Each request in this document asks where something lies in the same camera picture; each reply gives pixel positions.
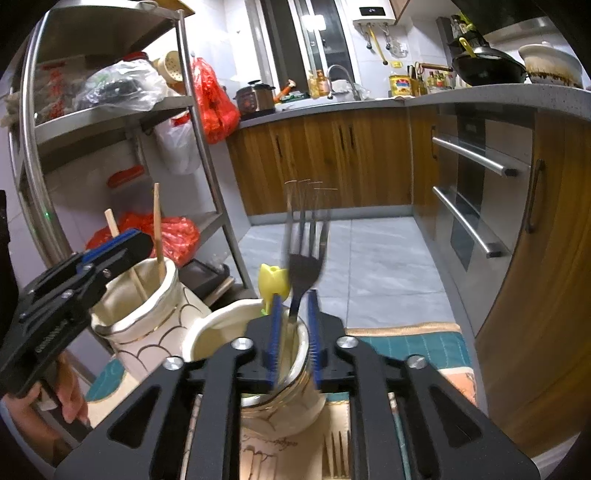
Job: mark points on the person's left hand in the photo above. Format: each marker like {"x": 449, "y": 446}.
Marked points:
{"x": 71, "y": 392}

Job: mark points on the printed table mat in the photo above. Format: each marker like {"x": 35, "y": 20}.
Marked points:
{"x": 415, "y": 344}

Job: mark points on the steel built-in oven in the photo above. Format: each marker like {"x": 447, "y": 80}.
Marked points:
{"x": 466, "y": 184}

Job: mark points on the white water heater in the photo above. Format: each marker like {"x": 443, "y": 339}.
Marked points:
{"x": 374, "y": 14}

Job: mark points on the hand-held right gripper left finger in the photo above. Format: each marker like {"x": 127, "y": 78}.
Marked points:
{"x": 273, "y": 344}

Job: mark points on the wooden chopstick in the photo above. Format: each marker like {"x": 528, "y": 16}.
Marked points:
{"x": 124, "y": 258}
{"x": 158, "y": 230}

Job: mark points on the wooden base cabinets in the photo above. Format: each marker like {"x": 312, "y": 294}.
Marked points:
{"x": 323, "y": 161}

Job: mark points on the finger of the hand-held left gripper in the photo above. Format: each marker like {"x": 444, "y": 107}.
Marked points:
{"x": 129, "y": 258}
{"x": 111, "y": 244}

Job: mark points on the yellow cooking oil bottle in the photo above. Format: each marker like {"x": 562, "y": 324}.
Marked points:
{"x": 400, "y": 85}

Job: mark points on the amber liquid bottle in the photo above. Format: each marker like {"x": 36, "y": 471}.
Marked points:
{"x": 313, "y": 85}
{"x": 322, "y": 85}

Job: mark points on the yellow tulip fruit pick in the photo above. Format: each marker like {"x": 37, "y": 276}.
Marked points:
{"x": 272, "y": 281}

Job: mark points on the row of seasoning bottles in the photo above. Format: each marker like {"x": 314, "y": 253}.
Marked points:
{"x": 434, "y": 81}

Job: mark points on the steel sink faucet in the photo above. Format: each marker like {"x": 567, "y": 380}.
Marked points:
{"x": 334, "y": 69}

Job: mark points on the crumpled red plastic bag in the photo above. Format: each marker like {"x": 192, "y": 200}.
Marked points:
{"x": 180, "y": 235}

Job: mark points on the wooden wall cabinet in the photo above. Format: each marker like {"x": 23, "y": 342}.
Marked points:
{"x": 398, "y": 5}

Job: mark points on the kitchen window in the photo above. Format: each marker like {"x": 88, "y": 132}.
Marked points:
{"x": 323, "y": 32}

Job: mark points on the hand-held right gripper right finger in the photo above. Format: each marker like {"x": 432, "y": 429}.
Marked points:
{"x": 315, "y": 344}

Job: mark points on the white plastic bag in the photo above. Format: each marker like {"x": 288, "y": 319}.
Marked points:
{"x": 178, "y": 147}

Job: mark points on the hanging red plastic bag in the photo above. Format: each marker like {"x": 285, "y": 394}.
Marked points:
{"x": 214, "y": 106}

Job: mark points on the steel shelf rack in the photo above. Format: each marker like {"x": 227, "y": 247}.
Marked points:
{"x": 203, "y": 152}

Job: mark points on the metal fork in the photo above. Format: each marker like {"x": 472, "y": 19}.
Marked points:
{"x": 337, "y": 461}
{"x": 304, "y": 272}

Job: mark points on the dark pressure cooker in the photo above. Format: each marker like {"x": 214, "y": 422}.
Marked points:
{"x": 254, "y": 99}

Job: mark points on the white ceramic pot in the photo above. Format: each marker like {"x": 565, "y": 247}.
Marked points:
{"x": 551, "y": 60}

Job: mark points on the beige colander ladle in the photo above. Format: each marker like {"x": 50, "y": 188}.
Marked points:
{"x": 171, "y": 67}

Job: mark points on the clear plastic bag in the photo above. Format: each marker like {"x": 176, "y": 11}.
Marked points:
{"x": 124, "y": 78}

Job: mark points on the black wok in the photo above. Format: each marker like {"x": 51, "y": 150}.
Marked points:
{"x": 489, "y": 69}

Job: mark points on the dark flat box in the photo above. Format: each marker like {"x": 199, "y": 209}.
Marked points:
{"x": 203, "y": 277}

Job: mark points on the red printed food packets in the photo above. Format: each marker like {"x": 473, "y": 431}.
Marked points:
{"x": 57, "y": 92}

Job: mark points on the red lid plastic container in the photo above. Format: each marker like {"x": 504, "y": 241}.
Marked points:
{"x": 127, "y": 177}

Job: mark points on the white ceramic utensil holder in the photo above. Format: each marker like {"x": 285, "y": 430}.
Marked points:
{"x": 138, "y": 341}

